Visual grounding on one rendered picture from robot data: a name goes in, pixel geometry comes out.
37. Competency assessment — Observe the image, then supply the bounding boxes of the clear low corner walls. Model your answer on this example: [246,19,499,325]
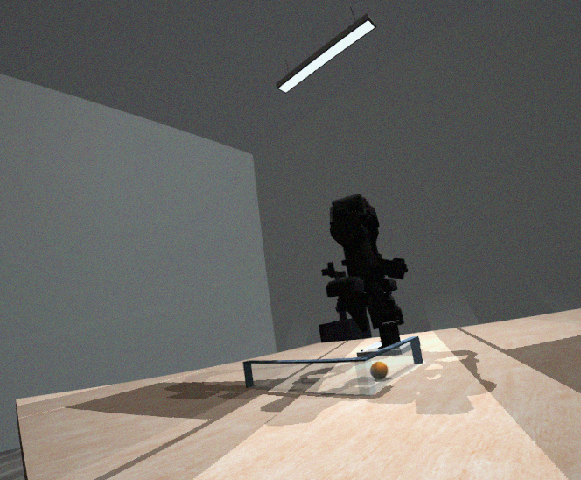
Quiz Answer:
[244,338,423,397]

